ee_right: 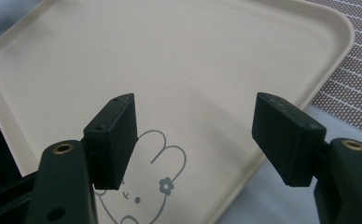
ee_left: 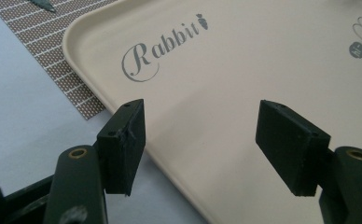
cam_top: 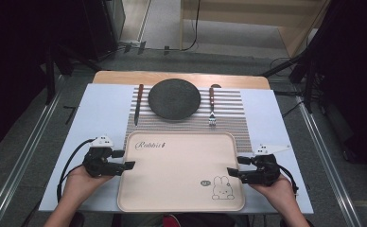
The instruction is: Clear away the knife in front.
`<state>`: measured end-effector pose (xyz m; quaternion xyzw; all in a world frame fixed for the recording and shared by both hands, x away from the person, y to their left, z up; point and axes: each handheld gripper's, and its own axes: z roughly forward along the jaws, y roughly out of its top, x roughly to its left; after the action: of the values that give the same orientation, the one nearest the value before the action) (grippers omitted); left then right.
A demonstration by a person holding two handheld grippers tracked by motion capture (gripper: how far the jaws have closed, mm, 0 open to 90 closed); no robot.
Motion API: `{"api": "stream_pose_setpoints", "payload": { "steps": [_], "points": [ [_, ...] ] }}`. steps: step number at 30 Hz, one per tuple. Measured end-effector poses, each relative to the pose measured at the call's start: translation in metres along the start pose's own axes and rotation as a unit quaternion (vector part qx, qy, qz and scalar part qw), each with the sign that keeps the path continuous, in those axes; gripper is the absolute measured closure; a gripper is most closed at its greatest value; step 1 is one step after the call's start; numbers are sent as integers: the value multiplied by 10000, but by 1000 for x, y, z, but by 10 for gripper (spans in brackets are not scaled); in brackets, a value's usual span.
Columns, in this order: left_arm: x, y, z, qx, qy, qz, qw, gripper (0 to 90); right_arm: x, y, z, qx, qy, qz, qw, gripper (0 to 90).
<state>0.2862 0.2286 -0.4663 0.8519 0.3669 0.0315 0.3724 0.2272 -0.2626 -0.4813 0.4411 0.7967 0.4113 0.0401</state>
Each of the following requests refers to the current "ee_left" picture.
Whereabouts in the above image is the brown striped placemat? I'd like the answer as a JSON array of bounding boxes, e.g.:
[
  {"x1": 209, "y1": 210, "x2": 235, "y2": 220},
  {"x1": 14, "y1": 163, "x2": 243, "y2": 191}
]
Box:
[{"x1": 0, "y1": 0, "x2": 118, "y2": 120}]

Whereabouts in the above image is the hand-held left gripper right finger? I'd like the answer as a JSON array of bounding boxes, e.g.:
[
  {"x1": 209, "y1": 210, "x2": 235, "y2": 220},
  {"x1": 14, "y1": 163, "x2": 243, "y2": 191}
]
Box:
[{"x1": 256, "y1": 99, "x2": 331, "y2": 197}]

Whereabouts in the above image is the beige tray with rabbit print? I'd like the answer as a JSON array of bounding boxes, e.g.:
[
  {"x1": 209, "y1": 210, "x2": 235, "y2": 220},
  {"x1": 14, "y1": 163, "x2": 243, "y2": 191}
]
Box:
[{"x1": 61, "y1": 0, "x2": 362, "y2": 224}]

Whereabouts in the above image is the wooden-handled knife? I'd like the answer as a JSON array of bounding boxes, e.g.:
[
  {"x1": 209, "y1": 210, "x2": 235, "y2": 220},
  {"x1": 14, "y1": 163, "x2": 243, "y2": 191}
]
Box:
[{"x1": 28, "y1": 0, "x2": 58, "y2": 14}]

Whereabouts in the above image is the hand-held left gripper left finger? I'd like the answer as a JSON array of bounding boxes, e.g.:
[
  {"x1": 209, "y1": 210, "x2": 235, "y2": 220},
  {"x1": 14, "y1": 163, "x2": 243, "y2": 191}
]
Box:
[{"x1": 96, "y1": 98, "x2": 146, "y2": 197}]

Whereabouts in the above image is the pale blue table cover sheet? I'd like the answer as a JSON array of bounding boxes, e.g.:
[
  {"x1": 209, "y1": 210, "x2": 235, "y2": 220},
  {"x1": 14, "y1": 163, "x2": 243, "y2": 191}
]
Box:
[{"x1": 0, "y1": 0, "x2": 208, "y2": 224}]

